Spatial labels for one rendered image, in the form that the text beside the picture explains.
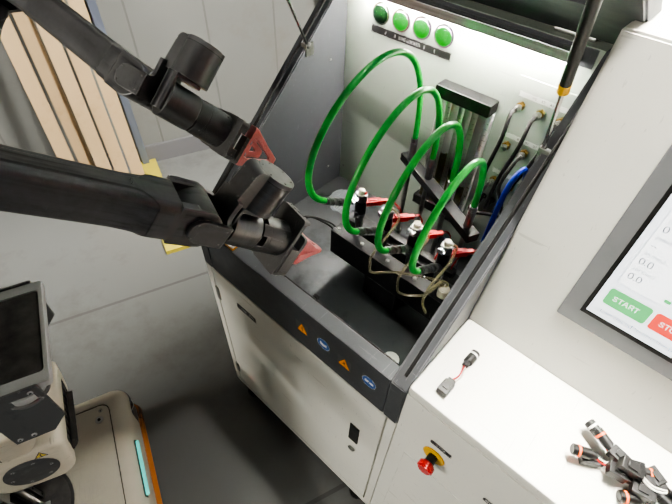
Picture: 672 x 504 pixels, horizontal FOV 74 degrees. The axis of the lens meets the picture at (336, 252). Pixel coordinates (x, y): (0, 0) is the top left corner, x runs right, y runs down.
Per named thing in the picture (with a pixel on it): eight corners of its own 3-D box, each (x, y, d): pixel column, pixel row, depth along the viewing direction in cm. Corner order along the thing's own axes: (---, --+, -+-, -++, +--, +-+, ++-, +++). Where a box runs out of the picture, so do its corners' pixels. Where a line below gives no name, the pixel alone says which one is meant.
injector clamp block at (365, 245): (329, 267, 126) (330, 229, 114) (352, 248, 131) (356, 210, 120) (430, 340, 111) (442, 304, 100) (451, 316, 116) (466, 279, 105)
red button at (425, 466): (411, 465, 96) (415, 457, 92) (421, 451, 98) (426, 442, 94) (431, 483, 94) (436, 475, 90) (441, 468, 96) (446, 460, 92)
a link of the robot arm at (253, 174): (163, 197, 59) (182, 241, 55) (209, 127, 55) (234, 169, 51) (234, 218, 69) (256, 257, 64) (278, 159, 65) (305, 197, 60)
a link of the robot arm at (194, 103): (141, 106, 67) (153, 114, 63) (162, 65, 66) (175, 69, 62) (182, 129, 72) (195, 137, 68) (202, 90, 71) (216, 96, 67)
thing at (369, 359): (213, 268, 129) (203, 229, 117) (225, 260, 131) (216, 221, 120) (381, 413, 102) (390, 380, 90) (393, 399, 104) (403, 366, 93)
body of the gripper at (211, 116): (227, 112, 77) (189, 88, 72) (253, 126, 70) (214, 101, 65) (208, 145, 78) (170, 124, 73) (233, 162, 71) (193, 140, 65)
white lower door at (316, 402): (238, 377, 180) (208, 268, 130) (243, 374, 181) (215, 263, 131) (361, 499, 152) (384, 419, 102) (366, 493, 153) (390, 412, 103)
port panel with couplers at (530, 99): (474, 195, 115) (513, 79, 92) (481, 189, 117) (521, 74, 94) (521, 219, 109) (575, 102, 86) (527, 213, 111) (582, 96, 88)
